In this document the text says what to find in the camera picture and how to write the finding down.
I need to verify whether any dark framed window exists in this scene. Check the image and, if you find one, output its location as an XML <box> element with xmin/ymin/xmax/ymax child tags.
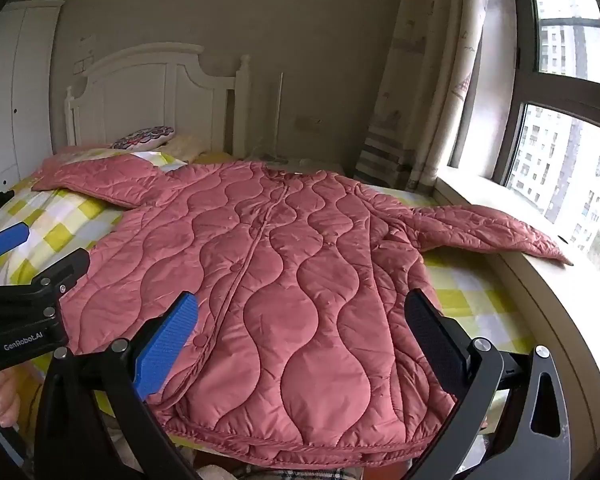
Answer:
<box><xmin>490</xmin><ymin>0</ymin><xmax>600</xmax><ymax>281</ymax></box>

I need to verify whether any beige window sill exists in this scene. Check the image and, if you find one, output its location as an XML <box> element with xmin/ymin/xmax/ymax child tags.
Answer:
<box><xmin>432</xmin><ymin>165</ymin><xmax>600</xmax><ymax>441</ymax></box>

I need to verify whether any printed beige curtain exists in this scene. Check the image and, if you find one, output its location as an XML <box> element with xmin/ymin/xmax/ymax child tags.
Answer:
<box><xmin>355</xmin><ymin>0</ymin><xmax>494</xmax><ymax>192</ymax></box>

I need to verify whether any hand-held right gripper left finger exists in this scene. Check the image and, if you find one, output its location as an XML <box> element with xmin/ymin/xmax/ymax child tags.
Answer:
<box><xmin>32</xmin><ymin>291</ymin><xmax>201</xmax><ymax>480</ymax></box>

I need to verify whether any pink quilted jacket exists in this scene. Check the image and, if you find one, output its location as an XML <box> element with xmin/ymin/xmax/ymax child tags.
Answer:
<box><xmin>30</xmin><ymin>152</ymin><xmax>574</xmax><ymax>471</ymax></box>

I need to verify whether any white wardrobe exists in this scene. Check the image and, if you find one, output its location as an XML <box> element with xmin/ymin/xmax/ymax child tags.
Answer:
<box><xmin>0</xmin><ymin>0</ymin><xmax>66</xmax><ymax>202</ymax></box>

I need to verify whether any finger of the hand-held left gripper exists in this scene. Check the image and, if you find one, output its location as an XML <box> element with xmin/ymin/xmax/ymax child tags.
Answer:
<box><xmin>39</xmin><ymin>247</ymin><xmax>91</xmax><ymax>307</ymax></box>
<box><xmin>0</xmin><ymin>222</ymin><xmax>31</xmax><ymax>261</ymax></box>

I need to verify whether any yellow checked bed sheet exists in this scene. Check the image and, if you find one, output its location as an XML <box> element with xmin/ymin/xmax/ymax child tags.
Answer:
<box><xmin>0</xmin><ymin>147</ymin><xmax>536</xmax><ymax>461</ymax></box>

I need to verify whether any colourful patterned pillow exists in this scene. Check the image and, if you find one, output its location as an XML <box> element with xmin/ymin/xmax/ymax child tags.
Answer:
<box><xmin>111</xmin><ymin>126</ymin><xmax>177</xmax><ymax>151</ymax></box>

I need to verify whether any white bed headboard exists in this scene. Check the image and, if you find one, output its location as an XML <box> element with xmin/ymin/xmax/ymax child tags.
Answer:
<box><xmin>62</xmin><ymin>42</ymin><xmax>253</xmax><ymax>162</ymax></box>

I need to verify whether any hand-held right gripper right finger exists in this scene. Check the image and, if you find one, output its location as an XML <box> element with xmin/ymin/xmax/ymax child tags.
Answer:
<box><xmin>404</xmin><ymin>288</ymin><xmax>573</xmax><ymax>480</ymax></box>

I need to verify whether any person's left hand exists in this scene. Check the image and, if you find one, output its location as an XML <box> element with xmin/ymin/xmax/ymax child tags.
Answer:
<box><xmin>0</xmin><ymin>372</ymin><xmax>22</xmax><ymax>427</ymax></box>

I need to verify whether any cream pillow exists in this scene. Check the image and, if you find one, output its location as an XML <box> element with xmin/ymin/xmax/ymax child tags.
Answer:
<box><xmin>167</xmin><ymin>132</ymin><xmax>207</xmax><ymax>161</ymax></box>

